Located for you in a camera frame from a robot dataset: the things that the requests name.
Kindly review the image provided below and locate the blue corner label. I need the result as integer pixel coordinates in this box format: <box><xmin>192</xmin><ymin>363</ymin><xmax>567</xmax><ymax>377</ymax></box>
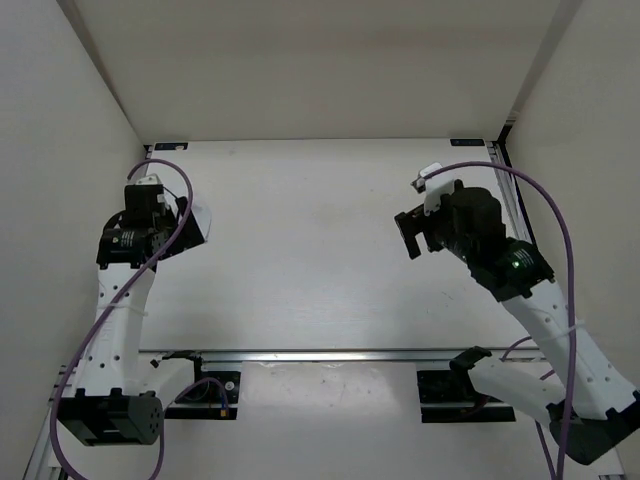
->
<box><xmin>154</xmin><ymin>142</ymin><xmax>189</xmax><ymax>151</ymax></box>
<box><xmin>450</xmin><ymin>138</ymin><xmax>485</xmax><ymax>147</ymax></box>

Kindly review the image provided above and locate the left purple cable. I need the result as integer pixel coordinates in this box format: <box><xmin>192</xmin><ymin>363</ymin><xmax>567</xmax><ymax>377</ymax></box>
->
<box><xmin>48</xmin><ymin>158</ymin><xmax>194</xmax><ymax>471</ymax></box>

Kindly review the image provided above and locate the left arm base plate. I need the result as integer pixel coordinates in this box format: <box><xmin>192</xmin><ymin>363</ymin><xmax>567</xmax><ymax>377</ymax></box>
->
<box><xmin>164</xmin><ymin>351</ymin><xmax>241</xmax><ymax>421</ymax></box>

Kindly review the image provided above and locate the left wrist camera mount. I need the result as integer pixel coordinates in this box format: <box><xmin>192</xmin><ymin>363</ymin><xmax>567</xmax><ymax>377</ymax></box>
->
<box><xmin>135</xmin><ymin>173</ymin><xmax>162</xmax><ymax>186</ymax></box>

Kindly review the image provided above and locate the purple cable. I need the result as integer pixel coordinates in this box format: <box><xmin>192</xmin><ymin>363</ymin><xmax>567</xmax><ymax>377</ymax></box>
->
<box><xmin>424</xmin><ymin>160</ymin><xmax>586</xmax><ymax>480</ymax></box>
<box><xmin>48</xmin><ymin>158</ymin><xmax>194</xmax><ymax>471</ymax></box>

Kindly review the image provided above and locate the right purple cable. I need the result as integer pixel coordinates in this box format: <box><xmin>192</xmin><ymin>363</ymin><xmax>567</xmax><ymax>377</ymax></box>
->
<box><xmin>424</xmin><ymin>160</ymin><xmax>586</xmax><ymax>480</ymax></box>

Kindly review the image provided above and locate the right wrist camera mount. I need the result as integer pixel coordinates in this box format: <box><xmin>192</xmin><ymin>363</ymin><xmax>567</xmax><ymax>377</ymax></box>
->
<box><xmin>411</xmin><ymin>162</ymin><xmax>455</xmax><ymax>216</ymax></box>

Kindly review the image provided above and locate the front aluminium rail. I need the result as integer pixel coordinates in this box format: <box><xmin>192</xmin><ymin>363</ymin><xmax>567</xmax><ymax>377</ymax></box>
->
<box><xmin>139</xmin><ymin>349</ymin><xmax>546</xmax><ymax>364</ymax></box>

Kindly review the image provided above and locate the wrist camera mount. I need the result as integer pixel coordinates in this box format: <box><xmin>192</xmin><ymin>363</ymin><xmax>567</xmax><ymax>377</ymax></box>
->
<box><xmin>135</xmin><ymin>173</ymin><xmax>162</xmax><ymax>186</ymax></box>
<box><xmin>411</xmin><ymin>162</ymin><xmax>455</xmax><ymax>216</ymax></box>

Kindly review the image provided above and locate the left blue corner label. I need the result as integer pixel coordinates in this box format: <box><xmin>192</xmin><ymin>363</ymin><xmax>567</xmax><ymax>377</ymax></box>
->
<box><xmin>154</xmin><ymin>142</ymin><xmax>189</xmax><ymax>151</ymax></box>

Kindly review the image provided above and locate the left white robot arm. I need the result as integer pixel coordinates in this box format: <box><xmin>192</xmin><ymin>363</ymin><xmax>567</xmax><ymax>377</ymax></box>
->
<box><xmin>56</xmin><ymin>174</ymin><xmax>210</xmax><ymax>447</ymax></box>

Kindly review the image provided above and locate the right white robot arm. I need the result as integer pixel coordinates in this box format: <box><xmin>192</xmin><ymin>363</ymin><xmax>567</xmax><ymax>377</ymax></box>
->
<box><xmin>395</xmin><ymin>184</ymin><xmax>639</xmax><ymax>465</ymax></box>

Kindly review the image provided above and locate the right blue corner label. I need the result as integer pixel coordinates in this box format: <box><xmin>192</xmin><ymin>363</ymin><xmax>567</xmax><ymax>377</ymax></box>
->
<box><xmin>450</xmin><ymin>138</ymin><xmax>485</xmax><ymax>147</ymax></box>

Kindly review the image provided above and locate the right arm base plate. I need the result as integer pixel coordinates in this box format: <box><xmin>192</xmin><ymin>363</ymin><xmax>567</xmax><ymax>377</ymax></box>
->
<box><xmin>417</xmin><ymin>370</ymin><xmax>516</xmax><ymax>424</ymax></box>

